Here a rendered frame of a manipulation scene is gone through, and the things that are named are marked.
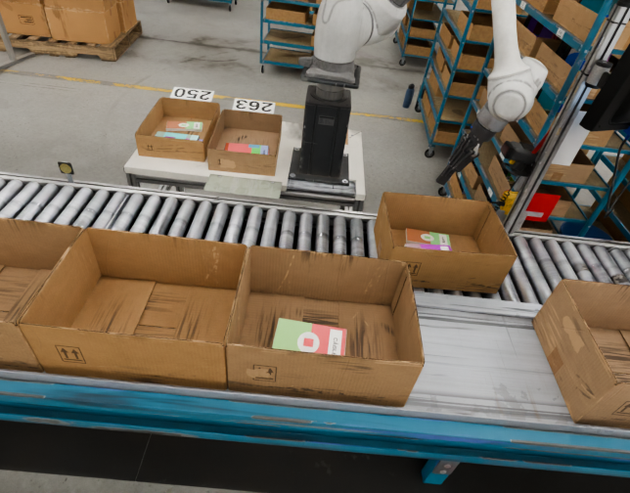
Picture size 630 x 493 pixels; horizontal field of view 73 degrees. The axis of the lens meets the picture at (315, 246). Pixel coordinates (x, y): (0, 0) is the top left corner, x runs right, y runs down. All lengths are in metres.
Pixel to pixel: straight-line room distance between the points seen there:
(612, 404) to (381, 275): 0.56
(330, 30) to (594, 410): 1.34
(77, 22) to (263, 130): 3.46
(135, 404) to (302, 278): 0.47
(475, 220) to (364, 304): 0.69
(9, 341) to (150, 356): 0.28
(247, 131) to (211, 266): 1.15
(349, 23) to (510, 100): 0.68
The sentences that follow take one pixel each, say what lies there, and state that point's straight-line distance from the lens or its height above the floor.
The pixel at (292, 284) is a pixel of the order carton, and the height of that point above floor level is 0.93.
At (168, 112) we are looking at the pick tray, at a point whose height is 0.77.
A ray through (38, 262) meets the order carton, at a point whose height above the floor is 0.91.
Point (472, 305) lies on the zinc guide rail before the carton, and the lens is 1.27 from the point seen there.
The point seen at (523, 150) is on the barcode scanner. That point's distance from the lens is 1.70.
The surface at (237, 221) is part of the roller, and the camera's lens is 1.60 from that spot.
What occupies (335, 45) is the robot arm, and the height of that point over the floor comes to 1.28.
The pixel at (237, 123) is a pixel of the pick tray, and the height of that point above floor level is 0.78.
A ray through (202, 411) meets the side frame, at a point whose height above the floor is 0.91.
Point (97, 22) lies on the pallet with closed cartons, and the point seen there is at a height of 0.35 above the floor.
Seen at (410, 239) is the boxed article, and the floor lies 0.77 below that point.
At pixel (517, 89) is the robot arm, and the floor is 1.39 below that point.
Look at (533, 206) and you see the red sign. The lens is 1.87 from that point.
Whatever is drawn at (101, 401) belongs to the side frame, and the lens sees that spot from 1.00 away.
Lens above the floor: 1.75
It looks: 42 degrees down
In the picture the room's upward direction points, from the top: 8 degrees clockwise
